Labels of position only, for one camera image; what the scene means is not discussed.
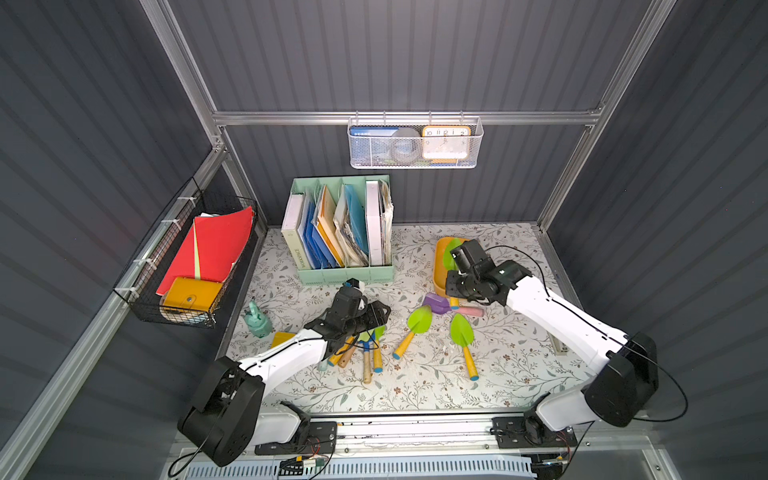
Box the green spray bottle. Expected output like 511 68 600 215
244 300 273 338

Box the black wire side basket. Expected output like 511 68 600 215
113 181 259 328

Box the purple shovel pink handle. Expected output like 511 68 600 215
422 292 485 317

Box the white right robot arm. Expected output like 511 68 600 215
445 240 660 436

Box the blue box in basket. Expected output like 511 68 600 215
348 126 398 168

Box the white wire wall basket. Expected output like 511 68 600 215
347 113 485 170

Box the yellow plastic storage box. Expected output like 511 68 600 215
432 237 466 298

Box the red paper folder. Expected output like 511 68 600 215
156 207 255 296

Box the yellow white alarm clock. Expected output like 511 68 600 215
421 125 472 161

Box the wooden handle toy tool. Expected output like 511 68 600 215
363 346 373 385

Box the green shovel yellow handle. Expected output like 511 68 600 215
442 237 464 271
393 305 433 360
450 313 479 381

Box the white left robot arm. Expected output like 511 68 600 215
177 279 391 467

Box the yellow toy piece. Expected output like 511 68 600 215
270 332 295 348

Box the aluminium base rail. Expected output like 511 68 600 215
254 413 580 457

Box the yellow wallet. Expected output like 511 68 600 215
161 277 223 311

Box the grey tape roll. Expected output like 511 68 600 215
390 127 422 165

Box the green desktop file organizer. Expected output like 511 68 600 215
281 175 394 286

